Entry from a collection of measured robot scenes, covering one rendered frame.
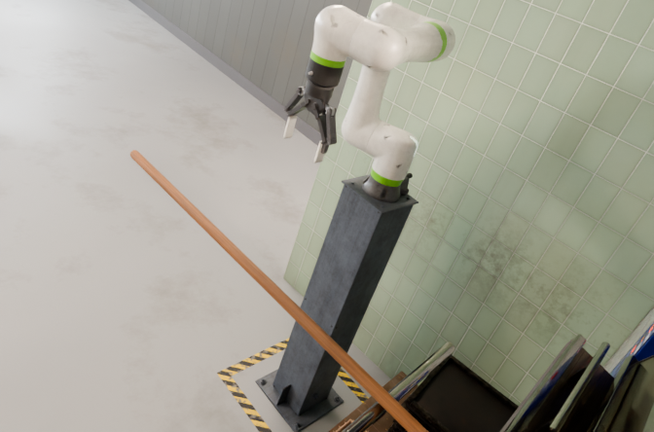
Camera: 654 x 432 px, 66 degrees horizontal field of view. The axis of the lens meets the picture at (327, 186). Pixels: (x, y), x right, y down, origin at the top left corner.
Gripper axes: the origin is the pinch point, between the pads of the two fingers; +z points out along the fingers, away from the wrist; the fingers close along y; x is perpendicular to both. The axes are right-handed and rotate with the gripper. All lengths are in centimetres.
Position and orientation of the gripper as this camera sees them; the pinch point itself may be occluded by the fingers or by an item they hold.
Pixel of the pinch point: (303, 146)
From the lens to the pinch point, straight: 144.3
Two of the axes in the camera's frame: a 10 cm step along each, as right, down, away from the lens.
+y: -6.7, -5.5, 5.0
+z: -2.6, 8.1, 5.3
